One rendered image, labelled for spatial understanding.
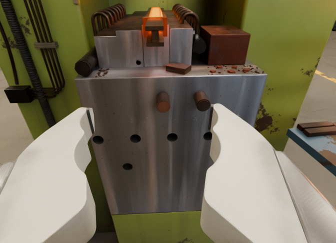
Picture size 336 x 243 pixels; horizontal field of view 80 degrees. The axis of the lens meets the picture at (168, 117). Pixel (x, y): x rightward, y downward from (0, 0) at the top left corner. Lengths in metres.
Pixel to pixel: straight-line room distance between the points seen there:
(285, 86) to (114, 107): 0.54
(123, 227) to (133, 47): 0.57
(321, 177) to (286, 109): 0.99
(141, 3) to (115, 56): 0.49
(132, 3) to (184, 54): 0.51
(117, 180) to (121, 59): 0.32
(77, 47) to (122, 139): 0.29
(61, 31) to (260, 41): 0.53
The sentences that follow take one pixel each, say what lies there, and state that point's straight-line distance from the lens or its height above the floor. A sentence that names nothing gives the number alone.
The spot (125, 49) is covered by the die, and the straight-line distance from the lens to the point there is 0.45.
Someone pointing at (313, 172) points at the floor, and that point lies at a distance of 1.73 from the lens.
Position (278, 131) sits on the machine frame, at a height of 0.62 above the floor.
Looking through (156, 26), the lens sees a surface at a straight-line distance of 0.33.
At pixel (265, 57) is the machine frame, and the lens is 0.67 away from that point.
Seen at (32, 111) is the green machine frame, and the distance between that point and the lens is 0.78.
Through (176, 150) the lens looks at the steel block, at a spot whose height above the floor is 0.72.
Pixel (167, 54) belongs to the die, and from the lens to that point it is 0.45.
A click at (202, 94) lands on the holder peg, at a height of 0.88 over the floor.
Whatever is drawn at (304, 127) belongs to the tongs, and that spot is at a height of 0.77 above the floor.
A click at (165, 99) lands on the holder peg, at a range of 0.38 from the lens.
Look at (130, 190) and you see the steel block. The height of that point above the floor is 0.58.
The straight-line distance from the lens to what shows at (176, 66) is 0.42.
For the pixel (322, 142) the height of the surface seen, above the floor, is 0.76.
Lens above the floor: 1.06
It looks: 32 degrees down
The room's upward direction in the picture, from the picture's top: straight up
